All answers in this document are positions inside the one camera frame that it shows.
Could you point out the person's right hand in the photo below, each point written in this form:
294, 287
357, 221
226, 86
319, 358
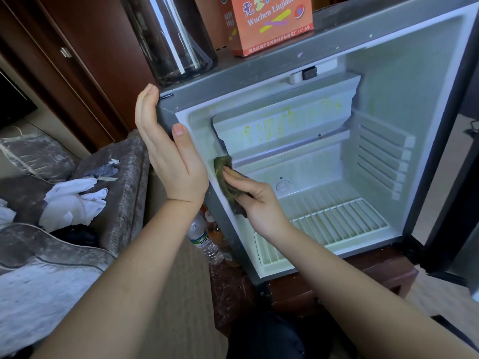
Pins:
258, 205

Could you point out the person's left hand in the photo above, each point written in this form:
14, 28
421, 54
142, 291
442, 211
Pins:
172, 157

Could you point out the dark grey cloth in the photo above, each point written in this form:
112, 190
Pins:
224, 183

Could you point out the green cap water bottle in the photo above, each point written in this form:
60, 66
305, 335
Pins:
202, 239

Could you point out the dark glass spray bottle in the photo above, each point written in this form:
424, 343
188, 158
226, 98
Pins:
168, 37

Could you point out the grey mini fridge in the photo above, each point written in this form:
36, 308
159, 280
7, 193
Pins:
337, 41

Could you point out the fridge door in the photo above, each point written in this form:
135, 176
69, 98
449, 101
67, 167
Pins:
453, 228

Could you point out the person's right forearm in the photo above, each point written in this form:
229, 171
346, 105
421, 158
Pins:
367, 295

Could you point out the person's left forearm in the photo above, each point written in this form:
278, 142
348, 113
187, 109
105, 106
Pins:
116, 288

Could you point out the person's dark trousers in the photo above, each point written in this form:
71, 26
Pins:
262, 336

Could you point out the paper slip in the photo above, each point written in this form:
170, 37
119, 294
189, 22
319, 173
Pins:
107, 178

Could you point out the grey garment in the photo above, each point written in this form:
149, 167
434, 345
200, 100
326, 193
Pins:
103, 169

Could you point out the dark red wooden stand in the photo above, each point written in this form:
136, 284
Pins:
314, 291

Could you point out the small white garment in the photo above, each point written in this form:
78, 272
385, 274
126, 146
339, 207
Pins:
71, 187

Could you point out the large white garment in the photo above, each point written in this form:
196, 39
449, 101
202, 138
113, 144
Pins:
67, 209

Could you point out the black garment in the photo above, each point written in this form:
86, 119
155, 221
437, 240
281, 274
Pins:
71, 235

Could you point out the grey velvet cushion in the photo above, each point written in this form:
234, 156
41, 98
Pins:
34, 153

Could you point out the orange cardboard chalk box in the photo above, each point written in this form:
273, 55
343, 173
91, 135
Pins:
266, 22

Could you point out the black television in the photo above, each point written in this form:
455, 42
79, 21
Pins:
13, 101

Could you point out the grey velvet sofa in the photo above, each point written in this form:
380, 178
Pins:
60, 295

